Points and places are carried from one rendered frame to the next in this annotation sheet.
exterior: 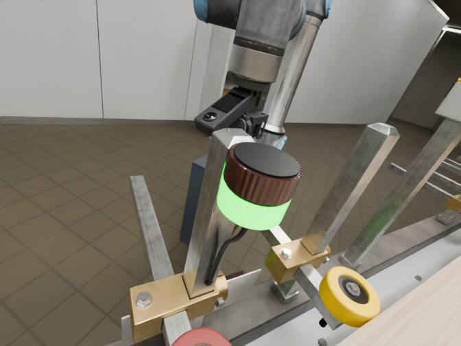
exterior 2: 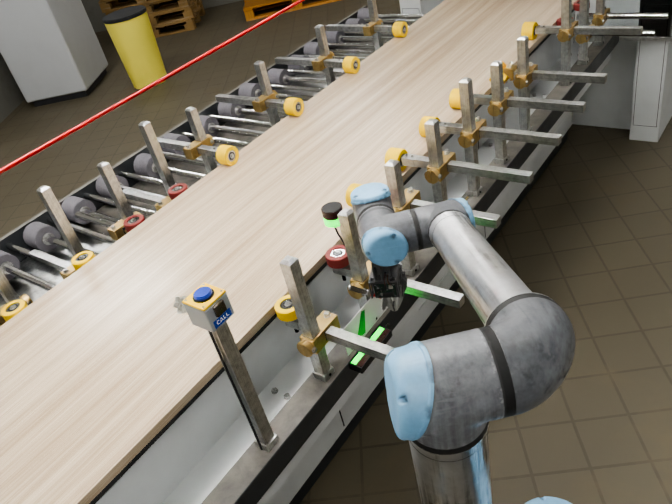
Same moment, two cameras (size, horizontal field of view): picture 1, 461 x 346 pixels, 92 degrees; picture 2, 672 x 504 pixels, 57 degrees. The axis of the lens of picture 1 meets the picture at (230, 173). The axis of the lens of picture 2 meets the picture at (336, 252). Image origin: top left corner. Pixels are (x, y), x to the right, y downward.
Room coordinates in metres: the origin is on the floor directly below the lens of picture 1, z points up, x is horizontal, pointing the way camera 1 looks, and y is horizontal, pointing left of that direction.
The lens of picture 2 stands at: (1.61, -0.32, 2.01)
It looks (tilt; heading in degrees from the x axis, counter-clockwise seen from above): 36 degrees down; 169
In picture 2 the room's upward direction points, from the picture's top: 14 degrees counter-clockwise
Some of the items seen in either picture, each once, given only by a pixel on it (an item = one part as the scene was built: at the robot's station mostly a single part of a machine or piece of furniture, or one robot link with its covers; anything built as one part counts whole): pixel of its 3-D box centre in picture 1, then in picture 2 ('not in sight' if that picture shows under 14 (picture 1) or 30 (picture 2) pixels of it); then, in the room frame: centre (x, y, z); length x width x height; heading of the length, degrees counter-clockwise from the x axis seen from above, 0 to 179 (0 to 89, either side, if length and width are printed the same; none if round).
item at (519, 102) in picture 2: not in sight; (517, 101); (-0.35, 0.89, 0.95); 0.50 x 0.04 x 0.04; 35
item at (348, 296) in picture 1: (337, 306); (292, 317); (0.23, -0.23, 0.85); 0.08 x 0.08 x 0.11
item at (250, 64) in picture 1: (252, 64); not in sight; (0.45, 0.01, 1.15); 0.10 x 0.09 x 0.05; 60
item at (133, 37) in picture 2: not in sight; (137, 48); (-5.20, -0.49, 0.36); 0.44 x 0.44 x 0.73
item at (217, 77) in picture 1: (242, 78); not in sight; (3.24, 0.19, 0.77); 0.90 x 0.45 x 1.55; 131
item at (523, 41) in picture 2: not in sight; (524, 93); (-0.53, 1.02, 0.88); 0.03 x 0.03 x 0.48; 35
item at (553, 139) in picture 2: not in sight; (490, 132); (-0.21, 0.68, 0.95); 0.50 x 0.04 x 0.04; 35
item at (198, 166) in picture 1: (213, 204); not in sight; (1.09, 0.05, 0.30); 0.25 x 0.25 x 0.60; 71
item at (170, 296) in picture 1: (181, 299); (365, 278); (0.18, 0.02, 0.84); 0.13 x 0.06 x 0.05; 125
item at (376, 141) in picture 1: (316, 238); (309, 327); (0.34, -0.20, 0.89); 0.03 x 0.03 x 0.48; 35
